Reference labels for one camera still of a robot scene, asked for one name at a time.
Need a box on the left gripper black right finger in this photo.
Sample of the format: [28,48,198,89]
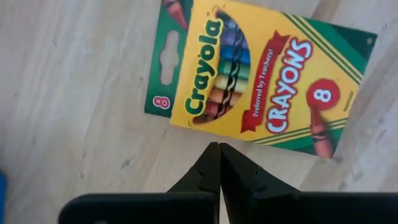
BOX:
[219,142,302,224]

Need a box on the Crayola crayon box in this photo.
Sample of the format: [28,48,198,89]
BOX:
[144,0,379,160]

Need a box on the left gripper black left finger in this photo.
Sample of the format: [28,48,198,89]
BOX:
[167,141,222,195]

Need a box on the blue plastic basket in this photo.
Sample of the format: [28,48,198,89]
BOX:
[0,172,7,224]

